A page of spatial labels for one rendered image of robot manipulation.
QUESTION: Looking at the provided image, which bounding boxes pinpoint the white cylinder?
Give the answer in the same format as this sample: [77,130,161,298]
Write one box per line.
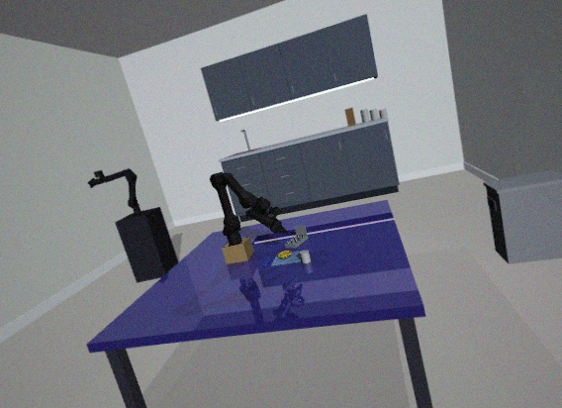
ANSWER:
[300,250,311,263]

